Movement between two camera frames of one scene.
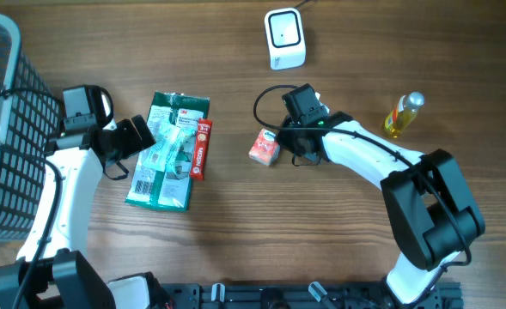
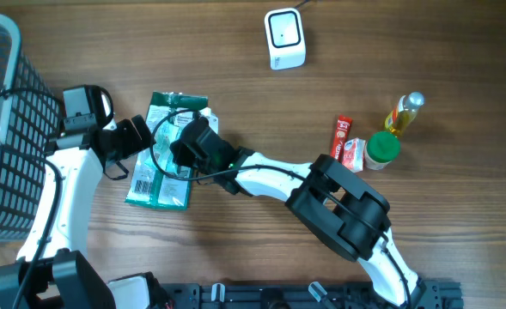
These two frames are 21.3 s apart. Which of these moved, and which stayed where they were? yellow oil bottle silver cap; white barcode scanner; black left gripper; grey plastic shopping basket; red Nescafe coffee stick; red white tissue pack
Moved: red Nescafe coffee stick; red white tissue pack
Stayed: grey plastic shopping basket; white barcode scanner; yellow oil bottle silver cap; black left gripper
